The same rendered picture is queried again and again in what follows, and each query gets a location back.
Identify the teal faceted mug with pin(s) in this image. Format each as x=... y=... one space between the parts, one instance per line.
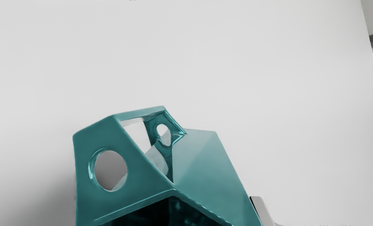
x=202 y=169

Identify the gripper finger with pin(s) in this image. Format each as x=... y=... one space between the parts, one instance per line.
x=263 y=212

